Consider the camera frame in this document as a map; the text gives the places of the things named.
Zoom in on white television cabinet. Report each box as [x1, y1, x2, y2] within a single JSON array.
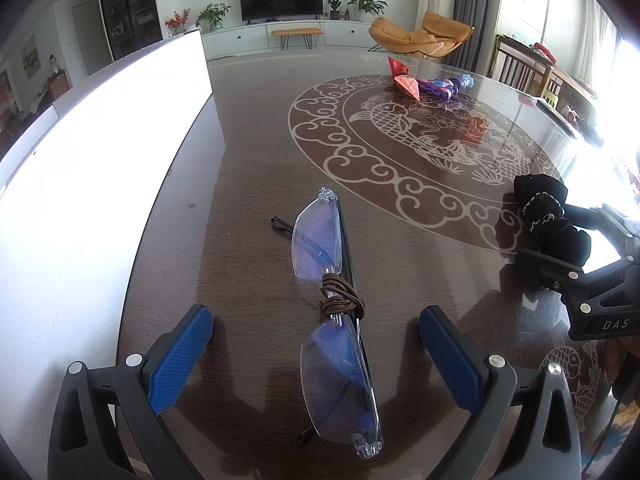
[[200, 20, 381, 58]]

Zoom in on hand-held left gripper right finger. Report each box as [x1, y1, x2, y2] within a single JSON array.
[[419, 305, 583, 480]]

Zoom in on red flower bouquet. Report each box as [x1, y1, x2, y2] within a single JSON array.
[[165, 8, 193, 36]]

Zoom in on orange lounge chair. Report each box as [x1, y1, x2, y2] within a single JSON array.
[[368, 10, 474, 61]]

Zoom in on white door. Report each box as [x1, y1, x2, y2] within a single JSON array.
[[72, 2, 108, 76]]

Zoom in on person's right hand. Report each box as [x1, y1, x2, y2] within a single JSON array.
[[601, 332, 640, 402]]

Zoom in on wooden armchair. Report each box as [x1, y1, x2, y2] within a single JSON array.
[[495, 35, 556, 98]]

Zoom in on dark glass display cabinet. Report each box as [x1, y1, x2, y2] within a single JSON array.
[[97, 0, 163, 61]]

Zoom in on leafy green potted plant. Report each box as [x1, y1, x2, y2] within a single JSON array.
[[196, 2, 232, 31]]

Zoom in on black flat television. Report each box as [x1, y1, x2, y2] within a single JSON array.
[[238, 0, 325, 24]]

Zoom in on dark grey flat device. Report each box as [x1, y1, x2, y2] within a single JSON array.
[[534, 97, 582, 140]]

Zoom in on thin black cable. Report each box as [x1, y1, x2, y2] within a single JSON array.
[[589, 399, 622, 466]]

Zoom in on broad-leaf potted plant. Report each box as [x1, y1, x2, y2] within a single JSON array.
[[346, 0, 388, 23]]

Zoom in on black lace-trimmed scrunchie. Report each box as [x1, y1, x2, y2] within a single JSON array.
[[513, 172, 592, 267]]

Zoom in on framed painting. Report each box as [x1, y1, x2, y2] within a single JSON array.
[[21, 35, 43, 78]]

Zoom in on white sheer curtain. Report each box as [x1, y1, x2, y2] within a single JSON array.
[[575, 0, 626, 96]]

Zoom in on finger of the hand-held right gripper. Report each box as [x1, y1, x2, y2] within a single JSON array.
[[514, 249, 590, 302], [563, 202, 640, 262]]

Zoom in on brown hair tie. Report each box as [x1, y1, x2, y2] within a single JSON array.
[[318, 272, 367, 320]]

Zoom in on dark patterned glass desktop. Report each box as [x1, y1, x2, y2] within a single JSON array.
[[115, 45, 640, 480]]

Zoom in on white cardboard box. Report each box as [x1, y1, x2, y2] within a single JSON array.
[[0, 29, 213, 466]]

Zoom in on grey curtain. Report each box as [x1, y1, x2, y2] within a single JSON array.
[[452, 0, 506, 78]]

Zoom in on clear rimless glasses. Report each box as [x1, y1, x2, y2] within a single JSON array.
[[270, 186, 385, 461]]

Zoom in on red snack packet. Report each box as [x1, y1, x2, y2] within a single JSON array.
[[387, 56, 422, 101]]

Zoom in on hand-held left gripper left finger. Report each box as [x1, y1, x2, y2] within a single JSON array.
[[47, 304, 215, 480]]

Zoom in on wooden bench with metal legs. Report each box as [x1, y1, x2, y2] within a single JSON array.
[[271, 27, 323, 52]]

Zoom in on wooden dining chair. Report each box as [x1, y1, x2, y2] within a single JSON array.
[[47, 67, 70, 100]]

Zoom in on purple toy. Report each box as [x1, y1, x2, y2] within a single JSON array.
[[417, 73, 474, 99]]

